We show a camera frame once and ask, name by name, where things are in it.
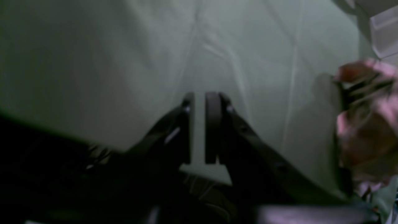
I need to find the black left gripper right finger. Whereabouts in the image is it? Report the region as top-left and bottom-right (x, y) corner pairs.
(205, 92), (344, 203)

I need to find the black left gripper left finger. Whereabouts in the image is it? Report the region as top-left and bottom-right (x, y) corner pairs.
(124, 92), (195, 175)

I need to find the pink t-shirt black print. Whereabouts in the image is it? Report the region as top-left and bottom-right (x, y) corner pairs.
(333, 58), (397, 198)

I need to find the white bin corner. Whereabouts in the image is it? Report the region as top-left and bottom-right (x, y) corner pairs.
(370, 5), (398, 58)

